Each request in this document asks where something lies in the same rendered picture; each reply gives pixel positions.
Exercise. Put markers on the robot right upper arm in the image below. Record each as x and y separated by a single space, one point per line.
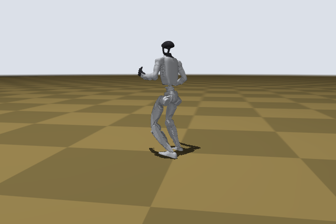
181 72

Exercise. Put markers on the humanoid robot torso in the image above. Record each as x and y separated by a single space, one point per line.
169 72

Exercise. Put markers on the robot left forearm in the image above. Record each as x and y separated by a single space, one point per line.
147 76

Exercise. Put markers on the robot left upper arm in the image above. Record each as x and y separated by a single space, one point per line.
157 66

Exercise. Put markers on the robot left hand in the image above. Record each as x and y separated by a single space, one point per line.
140 71

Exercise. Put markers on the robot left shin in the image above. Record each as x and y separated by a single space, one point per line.
161 138

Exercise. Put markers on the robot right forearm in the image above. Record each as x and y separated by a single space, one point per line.
178 82

